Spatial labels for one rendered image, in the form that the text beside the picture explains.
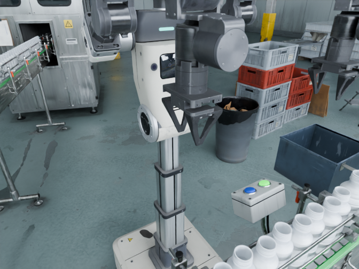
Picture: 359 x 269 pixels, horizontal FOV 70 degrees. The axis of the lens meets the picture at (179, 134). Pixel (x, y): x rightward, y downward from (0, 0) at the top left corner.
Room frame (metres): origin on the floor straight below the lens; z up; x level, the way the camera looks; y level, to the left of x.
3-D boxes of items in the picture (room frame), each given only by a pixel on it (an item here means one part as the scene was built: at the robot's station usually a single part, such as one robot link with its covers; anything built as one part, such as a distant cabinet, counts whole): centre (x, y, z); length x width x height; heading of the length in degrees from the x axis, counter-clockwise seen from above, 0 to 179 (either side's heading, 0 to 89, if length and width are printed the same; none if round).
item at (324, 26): (7.53, -4.23, 0.50); 1.23 x 1.05 x 1.00; 120
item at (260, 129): (3.20, -1.08, 0.11); 0.61 x 0.41 x 0.22; 127
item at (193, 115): (0.43, -0.03, 1.41); 0.07 x 0.07 x 0.09; 32
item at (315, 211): (0.46, -0.32, 1.08); 0.06 x 0.06 x 0.17
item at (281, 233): (0.39, -0.22, 1.08); 0.06 x 0.06 x 0.17
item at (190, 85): (0.44, -0.02, 1.48); 0.10 x 0.07 x 0.07; 32
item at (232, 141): (2.50, -0.60, 0.32); 0.45 x 0.45 x 0.64
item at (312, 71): (0.69, -0.40, 1.41); 0.07 x 0.07 x 0.09; 31
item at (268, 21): (10.51, -3.34, 0.55); 0.40 x 0.40 x 1.10; 32
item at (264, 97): (3.20, -1.08, 0.55); 0.61 x 0.41 x 0.22; 129
